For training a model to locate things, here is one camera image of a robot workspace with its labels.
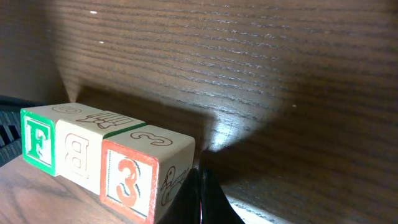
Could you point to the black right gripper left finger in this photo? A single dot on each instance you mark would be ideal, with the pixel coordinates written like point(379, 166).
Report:
point(185, 208)

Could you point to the red 3 wooden block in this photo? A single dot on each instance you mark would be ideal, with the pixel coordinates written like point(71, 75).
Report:
point(143, 169)

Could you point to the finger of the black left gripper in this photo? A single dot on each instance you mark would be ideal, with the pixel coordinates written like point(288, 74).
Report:
point(11, 146)

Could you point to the green F wooden block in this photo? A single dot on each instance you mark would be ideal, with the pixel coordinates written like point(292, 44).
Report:
point(38, 128)

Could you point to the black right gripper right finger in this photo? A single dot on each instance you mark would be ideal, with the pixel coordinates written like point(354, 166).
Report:
point(215, 207)

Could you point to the plain yellowish wooden block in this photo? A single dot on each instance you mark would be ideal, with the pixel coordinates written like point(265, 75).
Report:
point(79, 142)

